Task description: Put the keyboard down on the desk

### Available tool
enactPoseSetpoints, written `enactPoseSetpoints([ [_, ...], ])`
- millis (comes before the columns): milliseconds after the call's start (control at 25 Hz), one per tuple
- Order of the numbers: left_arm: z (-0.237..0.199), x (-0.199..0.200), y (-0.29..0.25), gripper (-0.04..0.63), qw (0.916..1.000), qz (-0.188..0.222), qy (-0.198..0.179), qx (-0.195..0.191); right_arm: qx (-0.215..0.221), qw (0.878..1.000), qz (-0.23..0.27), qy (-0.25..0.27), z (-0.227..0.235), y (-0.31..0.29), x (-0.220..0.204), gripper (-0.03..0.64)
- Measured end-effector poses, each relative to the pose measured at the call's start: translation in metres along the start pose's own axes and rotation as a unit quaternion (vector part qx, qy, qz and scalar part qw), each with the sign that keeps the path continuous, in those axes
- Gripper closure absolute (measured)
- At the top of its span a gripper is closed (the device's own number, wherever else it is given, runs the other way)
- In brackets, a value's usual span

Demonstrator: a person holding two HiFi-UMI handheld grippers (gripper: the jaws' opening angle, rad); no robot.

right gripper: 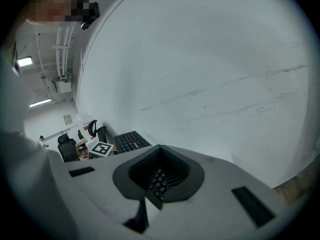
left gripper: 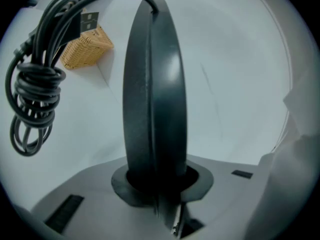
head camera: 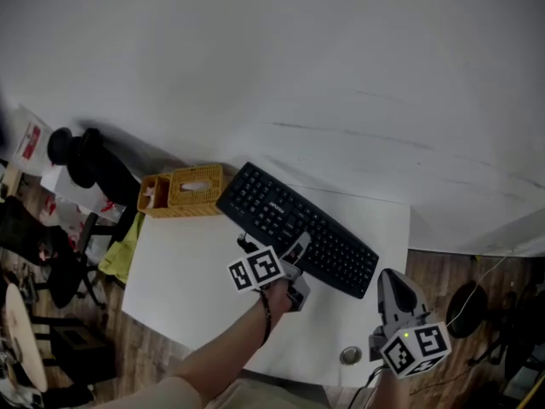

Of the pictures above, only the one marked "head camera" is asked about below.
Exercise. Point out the white table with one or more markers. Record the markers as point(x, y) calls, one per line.
point(183, 271)

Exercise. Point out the person's beige shirt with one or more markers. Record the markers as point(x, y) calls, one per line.
point(255, 396)

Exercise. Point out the black keyboard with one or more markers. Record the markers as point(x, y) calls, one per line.
point(294, 224)

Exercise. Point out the yellow woven tissue basket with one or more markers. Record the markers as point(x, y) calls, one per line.
point(196, 200)

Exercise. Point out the black mesh office chair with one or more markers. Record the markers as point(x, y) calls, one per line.
point(38, 245)

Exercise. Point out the person's right forearm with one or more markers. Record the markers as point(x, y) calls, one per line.
point(394, 392)

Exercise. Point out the black floor box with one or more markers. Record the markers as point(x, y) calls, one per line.
point(81, 349)

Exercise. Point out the lime green cloth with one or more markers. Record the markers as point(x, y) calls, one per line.
point(121, 254)

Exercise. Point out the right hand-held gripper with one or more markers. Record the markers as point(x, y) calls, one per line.
point(419, 347)

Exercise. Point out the person's left hand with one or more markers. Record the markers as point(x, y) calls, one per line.
point(279, 298)

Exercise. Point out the black office chair with headrest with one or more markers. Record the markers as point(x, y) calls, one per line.
point(98, 168)

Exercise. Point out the black pedestal fan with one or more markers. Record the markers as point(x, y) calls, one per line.
point(466, 309)

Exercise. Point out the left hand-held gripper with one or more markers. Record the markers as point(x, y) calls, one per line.
point(257, 269)

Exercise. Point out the white box with red label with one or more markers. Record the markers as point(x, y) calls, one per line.
point(32, 141)

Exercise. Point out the round wooden side table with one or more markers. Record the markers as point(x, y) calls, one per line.
point(25, 339)

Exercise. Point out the person's left forearm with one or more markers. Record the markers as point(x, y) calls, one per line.
point(230, 347)

